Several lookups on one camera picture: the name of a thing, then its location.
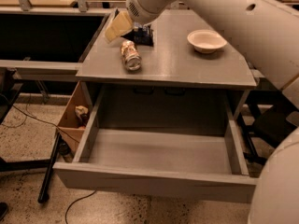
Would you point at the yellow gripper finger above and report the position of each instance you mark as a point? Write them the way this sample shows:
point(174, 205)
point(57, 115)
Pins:
point(121, 25)

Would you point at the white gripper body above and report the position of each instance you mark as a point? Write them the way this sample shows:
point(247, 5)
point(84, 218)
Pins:
point(144, 9)

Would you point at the orange soda can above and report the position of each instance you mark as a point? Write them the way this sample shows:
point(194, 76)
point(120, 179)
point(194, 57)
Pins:
point(130, 56)

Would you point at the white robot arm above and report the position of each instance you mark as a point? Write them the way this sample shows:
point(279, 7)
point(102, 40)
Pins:
point(265, 32)

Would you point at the grey open top drawer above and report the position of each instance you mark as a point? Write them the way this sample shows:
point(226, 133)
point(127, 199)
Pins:
point(183, 144)

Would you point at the dark blue chip bag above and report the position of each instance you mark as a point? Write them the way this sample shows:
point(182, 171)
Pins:
point(140, 35)

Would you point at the white bowl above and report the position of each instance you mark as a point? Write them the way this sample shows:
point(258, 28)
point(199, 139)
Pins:
point(206, 41)

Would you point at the grey cabinet counter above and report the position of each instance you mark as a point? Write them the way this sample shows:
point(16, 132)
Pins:
point(174, 82)

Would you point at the crumpled object in box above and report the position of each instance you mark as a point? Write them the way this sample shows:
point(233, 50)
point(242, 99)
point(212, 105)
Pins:
point(82, 113)

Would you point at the brown cardboard box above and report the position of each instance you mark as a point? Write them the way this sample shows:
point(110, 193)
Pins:
point(69, 127)

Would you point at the black office chair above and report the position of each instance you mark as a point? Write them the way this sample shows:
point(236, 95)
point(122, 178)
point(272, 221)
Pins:
point(275, 117)

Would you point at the black table leg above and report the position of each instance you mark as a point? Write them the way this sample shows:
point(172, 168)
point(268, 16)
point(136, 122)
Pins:
point(43, 194)

